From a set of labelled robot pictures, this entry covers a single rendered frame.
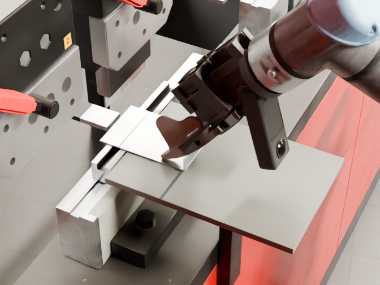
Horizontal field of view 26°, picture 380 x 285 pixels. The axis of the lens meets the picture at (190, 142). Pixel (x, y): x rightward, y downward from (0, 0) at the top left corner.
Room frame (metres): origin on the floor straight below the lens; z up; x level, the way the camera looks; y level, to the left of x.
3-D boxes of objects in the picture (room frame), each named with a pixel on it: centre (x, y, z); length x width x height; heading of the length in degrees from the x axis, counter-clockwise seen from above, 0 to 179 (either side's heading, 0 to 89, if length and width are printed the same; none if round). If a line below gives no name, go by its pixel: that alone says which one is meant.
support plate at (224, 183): (0.79, -0.05, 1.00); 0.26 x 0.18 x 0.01; 62
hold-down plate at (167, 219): (0.86, 0.01, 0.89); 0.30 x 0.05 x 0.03; 152
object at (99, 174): (0.88, 0.07, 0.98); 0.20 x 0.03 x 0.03; 152
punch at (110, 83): (0.85, 0.08, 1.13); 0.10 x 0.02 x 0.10; 152
